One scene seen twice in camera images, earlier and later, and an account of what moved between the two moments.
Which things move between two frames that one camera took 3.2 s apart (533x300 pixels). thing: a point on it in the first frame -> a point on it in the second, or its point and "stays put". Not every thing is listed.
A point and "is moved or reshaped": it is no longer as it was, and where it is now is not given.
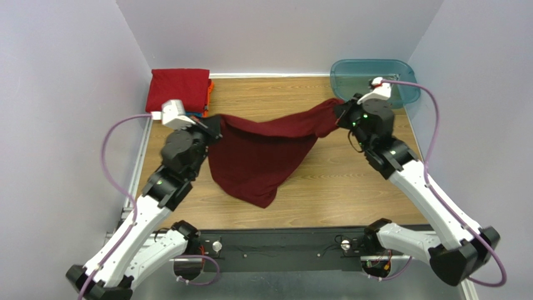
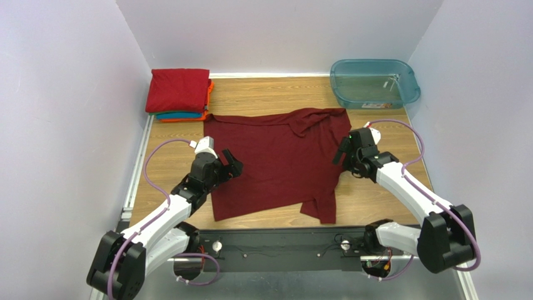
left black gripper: [210, 127] -> [224, 169]
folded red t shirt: [190, 85] stays put
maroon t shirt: [252, 159] is moved or reshaped
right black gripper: [345, 111] -> [347, 154]
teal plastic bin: [351, 77] stays put
